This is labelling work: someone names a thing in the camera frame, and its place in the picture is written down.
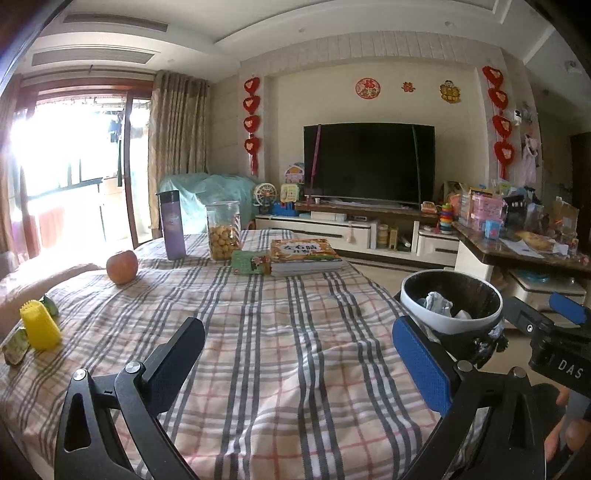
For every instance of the pink hanging clothes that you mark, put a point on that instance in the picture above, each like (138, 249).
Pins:
(530, 157)

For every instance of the orange cover book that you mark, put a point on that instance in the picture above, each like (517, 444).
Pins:
(300, 251)

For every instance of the colourful arcade toy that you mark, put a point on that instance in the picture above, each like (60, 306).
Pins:
(294, 174)

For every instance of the white television cabinet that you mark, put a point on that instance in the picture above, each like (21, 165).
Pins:
(332, 228)

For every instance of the blue toy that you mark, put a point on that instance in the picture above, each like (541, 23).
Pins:
(282, 208)

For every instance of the dark wooden door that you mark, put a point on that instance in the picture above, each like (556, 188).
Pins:
(581, 159)

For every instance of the red heart hanging decoration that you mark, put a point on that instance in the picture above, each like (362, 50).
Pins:
(501, 124)
(251, 104)

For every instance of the yellow toy phone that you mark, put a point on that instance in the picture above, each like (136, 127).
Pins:
(290, 192)

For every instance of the wooden balcony door frame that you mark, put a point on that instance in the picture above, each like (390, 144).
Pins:
(92, 86)

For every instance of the white bin with black liner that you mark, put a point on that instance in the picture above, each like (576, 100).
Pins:
(443, 325)

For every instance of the ceiling air vent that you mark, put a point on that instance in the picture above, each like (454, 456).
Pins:
(92, 57)

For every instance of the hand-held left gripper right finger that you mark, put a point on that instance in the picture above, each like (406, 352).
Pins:
(422, 364)

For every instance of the clear jar of cookies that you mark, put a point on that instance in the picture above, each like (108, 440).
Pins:
(223, 235)

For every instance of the yellow doll wall decoration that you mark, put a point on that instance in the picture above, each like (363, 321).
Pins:
(450, 91)

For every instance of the purple water bottle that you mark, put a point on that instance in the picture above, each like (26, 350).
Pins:
(173, 230)

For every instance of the person's right hand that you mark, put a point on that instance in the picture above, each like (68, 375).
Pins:
(561, 434)

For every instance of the green small box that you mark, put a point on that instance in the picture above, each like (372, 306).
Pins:
(249, 264)

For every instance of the green gold snack packet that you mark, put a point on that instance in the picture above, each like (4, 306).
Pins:
(16, 346)

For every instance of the dark balcony hanging clothes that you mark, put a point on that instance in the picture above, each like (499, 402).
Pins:
(115, 127)

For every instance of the pink sofa cushion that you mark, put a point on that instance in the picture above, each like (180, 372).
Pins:
(27, 286)

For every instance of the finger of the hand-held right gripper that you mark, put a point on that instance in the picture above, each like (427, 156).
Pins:
(567, 305)
(521, 314)

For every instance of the small blue box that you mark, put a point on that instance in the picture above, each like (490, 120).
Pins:
(493, 228)

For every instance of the round red wall decoration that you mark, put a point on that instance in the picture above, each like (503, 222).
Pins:
(367, 87)

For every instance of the dark marble side table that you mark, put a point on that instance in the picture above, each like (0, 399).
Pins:
(498, 253)

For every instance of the pink toy box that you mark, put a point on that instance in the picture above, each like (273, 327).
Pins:
(489, 207)

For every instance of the small toy fan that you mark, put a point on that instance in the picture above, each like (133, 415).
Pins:
(264, 192)

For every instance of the red apple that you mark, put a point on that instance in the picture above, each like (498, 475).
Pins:
(122, 266)

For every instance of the green foil packet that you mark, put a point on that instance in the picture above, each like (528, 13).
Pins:
(50, 305)

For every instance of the brown paper bag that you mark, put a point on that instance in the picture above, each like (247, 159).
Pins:
(565, 213)

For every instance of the small red wall sticker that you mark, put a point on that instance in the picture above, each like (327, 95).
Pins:
(407, 87)

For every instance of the teal covered sofa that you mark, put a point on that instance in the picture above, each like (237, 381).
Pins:
(217, 189)

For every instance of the black flat television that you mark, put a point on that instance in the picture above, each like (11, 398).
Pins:
(369, 161)

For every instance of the beige curtain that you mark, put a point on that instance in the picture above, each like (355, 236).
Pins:
(178, 138)

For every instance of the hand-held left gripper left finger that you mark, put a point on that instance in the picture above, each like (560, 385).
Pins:
(178, 364)

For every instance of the white wall camera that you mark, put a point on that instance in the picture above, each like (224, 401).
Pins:
(520, 116)

